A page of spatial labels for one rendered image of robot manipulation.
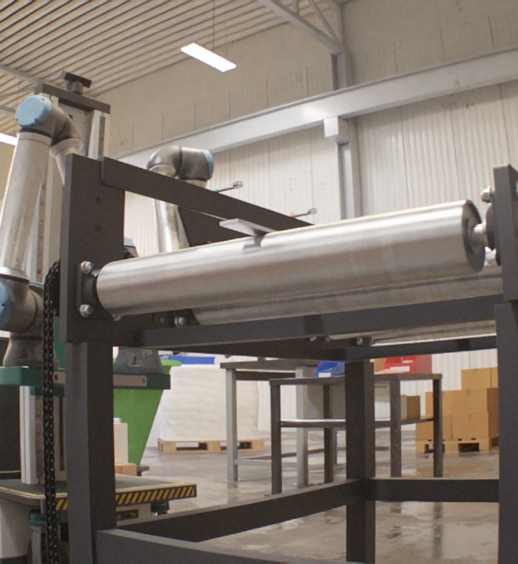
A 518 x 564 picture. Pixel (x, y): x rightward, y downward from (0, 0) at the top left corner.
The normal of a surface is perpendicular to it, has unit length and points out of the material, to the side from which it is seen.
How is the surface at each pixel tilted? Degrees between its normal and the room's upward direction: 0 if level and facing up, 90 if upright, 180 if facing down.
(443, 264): 138
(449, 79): 90
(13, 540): 90
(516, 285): 90
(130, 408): 101
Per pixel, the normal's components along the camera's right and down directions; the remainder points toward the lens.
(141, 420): 0.69, 0.04
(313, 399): -0.60, -0.14
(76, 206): 0.80, -0.12
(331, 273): -0.47, 0.47
